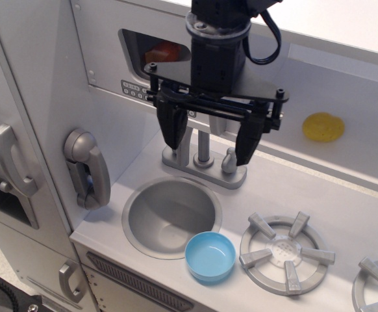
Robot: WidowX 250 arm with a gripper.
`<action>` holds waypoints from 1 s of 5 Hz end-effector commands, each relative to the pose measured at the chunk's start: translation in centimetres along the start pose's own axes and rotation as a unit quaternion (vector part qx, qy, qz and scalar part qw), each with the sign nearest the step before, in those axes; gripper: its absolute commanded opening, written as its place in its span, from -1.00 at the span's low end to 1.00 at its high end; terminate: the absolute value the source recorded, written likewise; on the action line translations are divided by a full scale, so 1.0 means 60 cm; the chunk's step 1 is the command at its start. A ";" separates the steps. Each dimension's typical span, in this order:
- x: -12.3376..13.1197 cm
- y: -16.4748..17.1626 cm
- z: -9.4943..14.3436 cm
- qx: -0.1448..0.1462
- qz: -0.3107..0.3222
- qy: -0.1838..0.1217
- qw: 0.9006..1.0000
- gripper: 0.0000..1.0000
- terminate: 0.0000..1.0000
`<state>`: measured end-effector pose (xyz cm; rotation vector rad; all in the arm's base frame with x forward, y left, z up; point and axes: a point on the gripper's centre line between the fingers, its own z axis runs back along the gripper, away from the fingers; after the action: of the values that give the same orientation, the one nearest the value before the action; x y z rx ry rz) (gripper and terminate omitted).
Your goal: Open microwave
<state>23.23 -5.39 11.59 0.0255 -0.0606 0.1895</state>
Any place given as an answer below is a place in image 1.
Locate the grey fridge door handle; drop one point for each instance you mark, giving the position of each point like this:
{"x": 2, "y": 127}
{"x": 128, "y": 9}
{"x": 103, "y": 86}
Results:
{"x": 24, "y": 185}

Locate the grey oven vent panel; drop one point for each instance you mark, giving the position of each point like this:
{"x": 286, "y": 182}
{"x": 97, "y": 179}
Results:
{"x": 142, "y": 286}

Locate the grey toy stove burner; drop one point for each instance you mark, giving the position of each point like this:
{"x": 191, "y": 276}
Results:
{"x": 284, "y": 255}

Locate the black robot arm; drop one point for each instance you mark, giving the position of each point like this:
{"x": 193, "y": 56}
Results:
{"x": 228, "y": 19}

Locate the lower grey cabinet handle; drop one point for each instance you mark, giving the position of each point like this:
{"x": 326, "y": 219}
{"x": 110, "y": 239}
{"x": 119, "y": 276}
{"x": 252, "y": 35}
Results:
{"x": 71, "y": 283}

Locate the grey ice dispenser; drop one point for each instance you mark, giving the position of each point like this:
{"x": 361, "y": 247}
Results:
{"x": 16, "y": 205}

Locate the grey toy microwave door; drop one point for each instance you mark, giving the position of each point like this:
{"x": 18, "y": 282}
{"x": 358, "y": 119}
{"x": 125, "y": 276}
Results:
{"x": 117, "y": 39}

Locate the grey toy telephone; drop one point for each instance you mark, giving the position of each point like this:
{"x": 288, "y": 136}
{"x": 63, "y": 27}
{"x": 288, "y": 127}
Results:
{"x": 88, "y": 170}

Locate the grey toy fridge door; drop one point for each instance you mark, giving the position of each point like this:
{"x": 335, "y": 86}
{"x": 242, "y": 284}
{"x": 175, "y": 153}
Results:
{"x": 28, "y": 159}

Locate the yellow toy sponge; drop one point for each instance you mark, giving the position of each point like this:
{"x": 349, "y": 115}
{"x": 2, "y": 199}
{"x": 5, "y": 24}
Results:
{"x": 323, "y": 127}

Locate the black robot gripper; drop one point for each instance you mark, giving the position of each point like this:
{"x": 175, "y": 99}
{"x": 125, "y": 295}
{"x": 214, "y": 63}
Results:
{"x": 215, "y": 82}

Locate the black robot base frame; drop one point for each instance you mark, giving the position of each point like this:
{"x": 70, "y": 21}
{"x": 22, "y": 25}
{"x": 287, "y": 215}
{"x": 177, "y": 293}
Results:
{"x": 14, "y": 299}

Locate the light blue plastic bowl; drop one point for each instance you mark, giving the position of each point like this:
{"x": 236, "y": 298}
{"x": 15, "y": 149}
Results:
{"x": 210, "y": 257}

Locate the orange item inside microwave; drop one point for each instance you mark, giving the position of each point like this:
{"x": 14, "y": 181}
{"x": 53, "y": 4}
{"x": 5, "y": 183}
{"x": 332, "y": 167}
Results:
{"x": 164, "y": 51}

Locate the grey toy faucet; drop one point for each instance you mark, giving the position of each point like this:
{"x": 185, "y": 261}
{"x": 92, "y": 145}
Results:
{"x": 199, "y": 160}

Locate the round metal toy sink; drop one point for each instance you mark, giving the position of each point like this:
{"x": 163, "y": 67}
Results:
{"x": 161, "y": 216}

